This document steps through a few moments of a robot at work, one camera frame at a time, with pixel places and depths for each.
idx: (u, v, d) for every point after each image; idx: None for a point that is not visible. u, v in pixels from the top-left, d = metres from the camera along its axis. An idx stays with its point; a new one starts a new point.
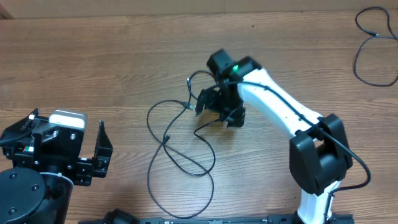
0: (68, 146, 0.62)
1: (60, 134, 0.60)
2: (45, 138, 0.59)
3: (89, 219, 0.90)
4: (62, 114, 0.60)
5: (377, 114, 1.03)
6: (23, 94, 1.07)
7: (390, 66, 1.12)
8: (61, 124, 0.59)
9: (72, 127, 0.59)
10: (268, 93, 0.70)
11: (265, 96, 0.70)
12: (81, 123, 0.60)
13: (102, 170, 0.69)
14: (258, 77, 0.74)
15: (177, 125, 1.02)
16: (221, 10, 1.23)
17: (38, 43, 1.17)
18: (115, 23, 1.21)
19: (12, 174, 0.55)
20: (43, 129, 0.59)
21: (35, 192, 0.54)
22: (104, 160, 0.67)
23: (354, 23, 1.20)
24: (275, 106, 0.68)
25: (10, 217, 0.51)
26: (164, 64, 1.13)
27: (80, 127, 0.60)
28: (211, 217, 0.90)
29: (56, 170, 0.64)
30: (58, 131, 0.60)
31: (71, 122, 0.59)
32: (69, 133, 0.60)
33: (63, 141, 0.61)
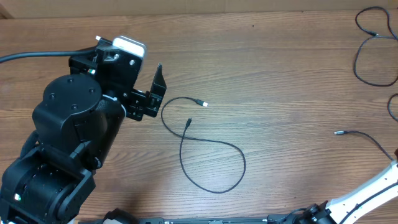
0: (127, 71, 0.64)
1: (120, 59, 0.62)
2: (106, 59, 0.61)
3: (88, 219, 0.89)
4: (126, 40, 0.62)
5: (377, 114, 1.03)
6: (23, 94, 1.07)
7: (389, 66, 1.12)
8: (123, 49, 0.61)
9: (132, 54, 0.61)
10: None
11: None
12: (140, 52, 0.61)
13: (155, 109, 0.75)
14: None
15: (178, 125, 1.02)
16: (221, 10, 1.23)
17: (38, 42, 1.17)
18: (115, 23, 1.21)
19: (69, 79, 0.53)
20: (106, 49, 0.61)
21: (93, 94, 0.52)
22: (157, 99, 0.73)
23: (353, 23, 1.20)
24: None
25: (71, 112, 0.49)
26: (164, 64, 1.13)
27: (139, 56, 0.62)
28: (211, 217, 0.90)
29: (113, 96, 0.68)
30: (119, 55, 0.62)
31: (132, 49, 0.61)
32: (129, 59, 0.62)
33: (124, 65, 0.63)
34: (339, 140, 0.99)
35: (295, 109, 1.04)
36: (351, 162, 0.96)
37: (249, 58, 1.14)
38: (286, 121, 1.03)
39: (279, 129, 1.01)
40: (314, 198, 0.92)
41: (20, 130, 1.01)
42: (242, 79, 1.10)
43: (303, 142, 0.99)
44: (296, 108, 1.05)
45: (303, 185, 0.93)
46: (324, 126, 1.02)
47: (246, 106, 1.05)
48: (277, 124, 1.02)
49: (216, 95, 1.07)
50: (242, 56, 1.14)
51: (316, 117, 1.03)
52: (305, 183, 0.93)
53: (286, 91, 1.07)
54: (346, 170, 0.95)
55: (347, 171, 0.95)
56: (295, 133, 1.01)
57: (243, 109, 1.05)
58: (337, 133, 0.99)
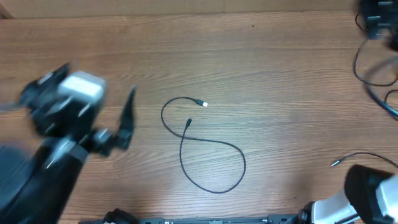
0: (79, 118, 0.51)
1: (73, 104, 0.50)
2: (55, 105, 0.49)
3: (88, 219, 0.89)
4: (81, 79, 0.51)
5: (377, 114, 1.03)
6: None
7: (390, 65, 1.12)
8: (76, 91, 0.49)
9: (86, 97, 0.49)
10: None
11: None
12: (94, 94, 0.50)
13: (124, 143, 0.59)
14: None
15: (178, 125, 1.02)
16: (221, 10, 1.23)
17: (38, 43, 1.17)
18: (115, 23, 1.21)
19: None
20: (54, 94, 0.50)
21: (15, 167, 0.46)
22: (125, 135, 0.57)
23: (354, 23, 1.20)
24: None
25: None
26: (164, 64, 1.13)
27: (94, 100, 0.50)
28: (211, 217, 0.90)
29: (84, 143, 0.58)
30: (71, 99, 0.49)
31: (86, 89, 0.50)
32: (81, 104, 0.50)
33: (73, 115, 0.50)
34: (339, 140, 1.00)
35: (295, 109, 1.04)
36: (351, 162, 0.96)
37: (248, 58, 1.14)
38: (286, 121, 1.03)
39: (279, 129, 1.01)
40: (314, 197, 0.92)
41: None
42: (241, 79, 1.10)
43: (303, 142, 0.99)
44: (296, 108, 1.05)
45: (303, 185, 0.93)
46: (324, 126, 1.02)
47: (246, 106, 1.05)
48: (277, 123, 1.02)
49: (216, 95, 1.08)
50: (241, 56, 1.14)
51: (316, 117, 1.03)
52: (305, 183, 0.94)
53: (286, 91, 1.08)
54: (346, 170, 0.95)
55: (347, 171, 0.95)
56: (295, 133, 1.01)
57: (243, 109, 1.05)
58: (335, 163, 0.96)
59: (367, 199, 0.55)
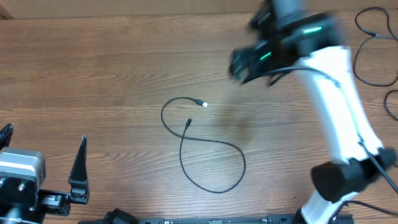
0: (17, 193, 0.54)
1: (7, 183, 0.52)
2: None
3: (89, 219, 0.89)
4: (15, 157, 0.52)
5: (377, 114, 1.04)
6: (23, 94, 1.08)
7: (389, 66, 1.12)
8: (7, 172, 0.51)
9: (22, 177, 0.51)
10: (334, 89, 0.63)
11: (333, 98, 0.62)
12: (31, 169, 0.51)
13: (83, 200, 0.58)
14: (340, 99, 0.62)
15: (178, 126, 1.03)
16: (221, 10, 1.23)
17: (38, 43, 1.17)
18: (115, 23, 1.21)
19: None
20: None
21: None
22: (80, 193, 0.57)
23: (353, 23, 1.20)
24: (333, 107, 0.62)
25: None
26: (164, 64, 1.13)
27: (32, 175, 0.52)
28: (211, 217, 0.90)
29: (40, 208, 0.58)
30: (4, 180, 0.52)
31: (18, 167, 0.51)
32: (18, 183, 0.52)
33: (12, 190, 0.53)
34: None
35: (295, 109, 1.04)
36: None
37: None
38: (286, 121, 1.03)
39: (279, 129, 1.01)
40: None
41: (21, 131, 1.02)
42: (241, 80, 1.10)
43: (303, 142, 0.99)
44: (296, 108, 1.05)
45: (303, 185, 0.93)
46: None
47: (246, 106, 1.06)
48: (277, 124, 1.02)
49: (216, 95, 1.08)
50: None
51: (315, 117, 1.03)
52: (305, 183, 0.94)
53: (286, 91, 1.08)
54: None
55: None
56: (295, 133, 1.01)
57: (243, 109, 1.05)
58: None
59: (337, 175, 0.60)
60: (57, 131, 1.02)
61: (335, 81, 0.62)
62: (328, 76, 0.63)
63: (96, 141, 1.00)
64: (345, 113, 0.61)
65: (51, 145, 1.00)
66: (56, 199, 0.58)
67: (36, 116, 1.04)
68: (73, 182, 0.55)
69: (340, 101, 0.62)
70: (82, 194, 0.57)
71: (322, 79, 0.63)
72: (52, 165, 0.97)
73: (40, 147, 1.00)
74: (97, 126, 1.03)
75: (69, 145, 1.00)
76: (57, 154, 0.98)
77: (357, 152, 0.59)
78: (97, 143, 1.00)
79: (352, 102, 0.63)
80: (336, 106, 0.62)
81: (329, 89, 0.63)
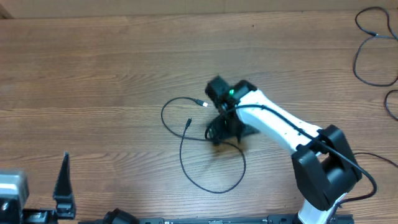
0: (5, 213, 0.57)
1: None
2: None
3: (89, 219, 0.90)
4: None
5: (377, 114, 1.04)
6: (23, 94, 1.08)
7: (390, 66, 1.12)
8: None
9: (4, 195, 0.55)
10: (266, 111, 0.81)
11: (264, 115, 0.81)
12: (12, 188, 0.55)
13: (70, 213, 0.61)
14: (268, 113, 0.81)
15: (178, 126, 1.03)
16: (220, 10, 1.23)
17: (38, 43, 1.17)
18: (115, 23, 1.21)
19: None
20: None
21: None
22: (66, 208, 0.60)
23: (354, 23, 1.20)
24: (270, 122, 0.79)
25: None
26: (164, 64, 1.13)
27: (14, 191, 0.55)
28: (211, 217, 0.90)
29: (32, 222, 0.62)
30: None
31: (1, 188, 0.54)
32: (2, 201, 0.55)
33: None
34: None
35: (295, 109, 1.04)
36: None
37: (248, 58, 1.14)
38: None
39: None
40: None
41: (22, 131, 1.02)
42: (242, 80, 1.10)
43: None
44: (296, 108, 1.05)
45: None
46: (324, 126, 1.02)
47: None
48: None
49: None
50: (241, 56, 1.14)
51: (316, 117, 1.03)
52: None
53: (286, 91, 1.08)
54: None
55: None
56: None
57: None
58: None
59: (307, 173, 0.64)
60: (57, 131, 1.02)
61: (262, 107, 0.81)
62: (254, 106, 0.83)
63: (95, 142, 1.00)
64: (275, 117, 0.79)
65: (52, 145, 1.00)
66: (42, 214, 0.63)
67: (36, 116, 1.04)
68: (58, 197, 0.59)
69: (272, 114, 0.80)
70: (68, 208, 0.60)
71: (249, 109, 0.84)
72: (52, 165, 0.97)
73: (40, 147, 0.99)
74: (97, 126, 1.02)
75: (69, 145, 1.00)
76: (57, 154, 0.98)
77: (301, 141, 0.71)
78: (97, 143, 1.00)
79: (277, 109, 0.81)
80: (274, 123, 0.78)
81: (259, 112, 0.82)
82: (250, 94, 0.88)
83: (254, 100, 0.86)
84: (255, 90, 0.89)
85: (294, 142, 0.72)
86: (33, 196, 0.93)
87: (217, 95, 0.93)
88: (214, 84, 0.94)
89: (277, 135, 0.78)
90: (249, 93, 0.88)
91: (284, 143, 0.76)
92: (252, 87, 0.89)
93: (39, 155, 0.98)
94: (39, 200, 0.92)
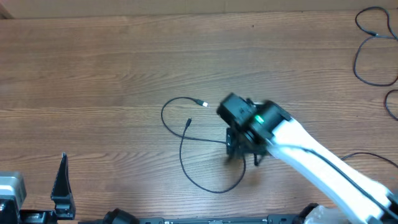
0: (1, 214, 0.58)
1: None
2: None
3: (88, 219, 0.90)
4: None
5: (377, 114, 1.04)
6: (23, 94, 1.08)
7: (390, 66, 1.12)
8: None
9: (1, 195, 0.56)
10: (314, 158, 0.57)
11: (311, 161, 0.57)
12: (9, 188, 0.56)
13: (69, 214, 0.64)
14: (312, 158, 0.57)
15: (178, 125, 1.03)
16: (220, 10, 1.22)
17: (38, 43, 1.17)
18: (115, 23, 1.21)
19: None
20: None
21: None
22: (64, 208, 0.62)
23: (354, 23, 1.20)
24: (322, 174, 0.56)
25: None
26: (164, 64, 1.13)
27: (10, 191, 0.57)
28: (211, 216, 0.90)
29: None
30: None
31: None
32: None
33: None
34: (339, 140, 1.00)
35: (295, 109, 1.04)
36: (351, 162, 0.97)
37: (248, 58, 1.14)
38: None
39: None
40: (314, 197, 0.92)
41: (22, 131, 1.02)
42: (242, 79, 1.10)
43: None
44: (296, 108, 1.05)
45: (303, 185, 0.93)
46: (324, 126, 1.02)
47: None
48: None
49: (216, 95, 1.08)
50: (241, 56, 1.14)
51: (316, 117, 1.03)
52: (305, 183, 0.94)
53: (286, 91, 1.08)
54: None
55: None
56: None
57: None
58: None
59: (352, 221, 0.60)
60: (57, 130, 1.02)
61: (305, 149, 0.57)
62: (296, 145, 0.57)
63: (95, 141, 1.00)
64: (329, 169, 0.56)
65: (51, 145, 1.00)
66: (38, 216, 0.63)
67: (35, 116, 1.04)
68: (55, 198, 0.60)
69: (327, 167, 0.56)
70: (66, 209, 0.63)
71: (288, 147, 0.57)
72: (52, 165, 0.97)
73: (40, 147, 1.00)
74: (97, 126, 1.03)
75: (69, 145, 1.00)
76: (57, 154, 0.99)
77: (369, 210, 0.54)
78: (97, 143, 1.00)
79: (330, 156, 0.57)
80: (319, 170, 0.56)
81: (296, 153, 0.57)
82: (284, 124, 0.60)
83: (290, 138, 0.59)
84: (289, 118, 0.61)
85: (362, 212, 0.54)
86: (33, 195, 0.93)
87: (234, 119, 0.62)
88: (229, 103, 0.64)
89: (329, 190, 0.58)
90: (283, 124, 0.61)
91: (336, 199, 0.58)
92: (284, 114, 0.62)
93: (40, 155, 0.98)
94: (39, 200, 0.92)
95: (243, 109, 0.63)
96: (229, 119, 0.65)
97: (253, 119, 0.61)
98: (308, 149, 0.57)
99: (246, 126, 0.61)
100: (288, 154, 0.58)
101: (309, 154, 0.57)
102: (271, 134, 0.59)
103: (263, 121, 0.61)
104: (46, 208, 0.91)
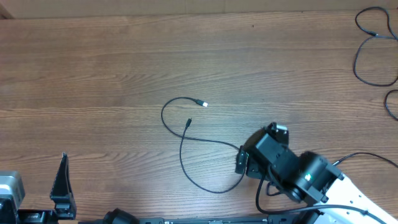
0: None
1: None
2: None
3: (88, 219, 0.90)
4: None
5: (377, 114, 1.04)
6: (23, 94, 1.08)
7: (390, 66, 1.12)
8: None
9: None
10: (367, 219, 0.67)
11: (362, 221, 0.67)
12: (6, 188, 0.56)
13: (69, 213, 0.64)
14: (367, 223, 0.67)
15: (178, 125, 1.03)
16: (220, 10, 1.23)
17: (38, 43, 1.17)
18: (115, 23, 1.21)
19: None
20: None
21: None
22: (64, 208, 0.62)
23: (353, 23, 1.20)
24: None
25: None
26: (164, 64, 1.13)
27: (8, 191, 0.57)
28: (211, 216, 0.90)
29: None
30: None
31: None
32: None
33: None
34: (338, 140, 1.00)
35: (295, 109, 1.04)
36: (351, 162, 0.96)
37: (248, 58, 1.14)
38: (286, 121, 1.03)
39: None
40: None
41: (21, 131, 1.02)
42: (242, 79, 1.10)
43: (303, 142, 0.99)
44: (296, 108, 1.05)
45: None
46: (324, 126, 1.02)
47: (246, 106, 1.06)
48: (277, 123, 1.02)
49: (216, 95, 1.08)
50: (242, 56, 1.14)
51: (315, 117, 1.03)
52: None
53: (286, 91, 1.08)
54: (345, 170, 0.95)
55: (347, 171, 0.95)
56: (296, 133, 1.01)
57: (243, 109, 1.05)
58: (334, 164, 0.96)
59: None
60: (57, 131, 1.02)
61: (364, 211, 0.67)
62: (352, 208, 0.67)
63: (95, 141, 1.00)
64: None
65: (51, 145, 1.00)
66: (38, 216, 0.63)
67: (36, 116, 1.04)
68: (55, 197, 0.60)
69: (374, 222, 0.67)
70: (66, 209, 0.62)
71: (346, 211, 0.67)
72: (52, 165, 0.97)
73: (40, 147, 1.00)
74: (97, 126, 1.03)
75: (69, 145, 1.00)
76: (57, 154, 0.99)
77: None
78: (97, 143, 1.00)
79: (375, 212, 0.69)
80: None
81: (355, 218, 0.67)
82: (336, 184, 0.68)
83: (348, 199, 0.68)
84: (341, 177, 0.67)
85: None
86: (33, 195, 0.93)
87: (270, 164, 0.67)
88: (264, 148, 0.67)
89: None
90: (333, 182, 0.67)
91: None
92: (335, 171, 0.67)
93: (40, 155, 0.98)
94: (39, 200, 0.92)
95: (278, 154, 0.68)
96: (261, 160, 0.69)
97: (298, 175, 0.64)
98: (362, 211, 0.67)
99: (286, 178, 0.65)
100: (344, 216, 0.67)
101: (364, 214, 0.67)
102: (317, 193, 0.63)
103: (310, 178, 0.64)
104: (46, 208, 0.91)
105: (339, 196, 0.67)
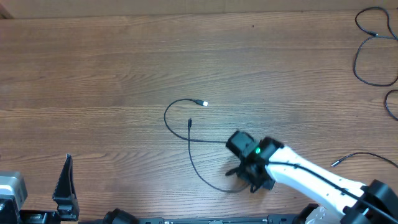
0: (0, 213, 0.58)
1: None
2: None
3: (89, 219, 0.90)
4: None
5: (377, 114, 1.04)
6: (23, 94, 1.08)
7: (390, 66, 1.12)
8: None
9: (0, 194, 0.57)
10: (300, 172, 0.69)
11: (298, 174, 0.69)
12: (8, 188, 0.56)
13: (72, 215, 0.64)
14: (303, 174, 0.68)
15: (178, 126, 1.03)
16: (221, 10, 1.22)
17: (38, 43, 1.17)
18: (115, 23, 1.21)
19: None
20: None
21: None
22: (66, 209, 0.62)
23: (354, 23, 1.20)
24: (310, 183, 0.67)
25: None
26: (165, 64, 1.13)
27: (10, 191, 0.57)
28: (211, 216, 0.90)
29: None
30: None
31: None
32: None
33: None
34: (338, 140, 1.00)
35: (295, 109, 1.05)
36: (351, 162, 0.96)
37: (248, 58, 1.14)
38: (286, 121, 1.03)
39: (280, 129, 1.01)
40: None
41: (21, 130, 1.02)
42: (242, 79, 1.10)
43: (303, 142, 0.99)
44: (296, 108, 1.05)
45: None
46: (324, 126, 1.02)
47: (246, 106, 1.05)
48: (277, 124, 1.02)
49: (216, 95, 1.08)
50: (242, 57, 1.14)
51: (316, 117, 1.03)
52: None
53: (286, 91, 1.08)
54: (345, 170, 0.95)
55: (347, 171, 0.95)
56: (295, 133, 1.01)
57: (243, 109, 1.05)
58: (334, 164, 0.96)
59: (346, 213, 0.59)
60: (57, 131, 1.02)
61: (295, 164, 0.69)
62: (286, 164, 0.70)
63: (95, 141, 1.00)
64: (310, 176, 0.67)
65: (52, 145, 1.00)
66: (39, 218, 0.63)
67: (35, 116, 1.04)
68: (57, 198, 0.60)
69: (308, 173, 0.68)
70: (69, 210, 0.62)
71: (281, 167, 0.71)
72: (52, 165, 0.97)
73: (40, 147, 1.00)
74: (97, 126, 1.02)
75: (69, 145, 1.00)
76: (57, 154, 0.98)
77: (347, 203, 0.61)
78: (97, 143, 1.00)
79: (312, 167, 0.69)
80: (310, 182, 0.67)
81: (291, 172, 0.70)
82: (278, 151, 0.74)
83: (283, 157, 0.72)
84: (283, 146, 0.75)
85: (337, 201, 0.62)
86: (33, 195, 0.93)
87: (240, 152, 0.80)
88: (236, 140, 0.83)
89: (317, 196, 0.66)
90: (277, 151, 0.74)
91: (328, 206, 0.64)
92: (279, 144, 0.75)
93: (40, 155, 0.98)
94: (39, 200, 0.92)
95: (247, 144, 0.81)
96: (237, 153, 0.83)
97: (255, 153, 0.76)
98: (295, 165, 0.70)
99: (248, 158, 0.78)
100: (280, 171, 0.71)
101: (296, 168, 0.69)
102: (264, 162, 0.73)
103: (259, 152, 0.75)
104: (46, 208, 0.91)
105: (280, 158, 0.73)
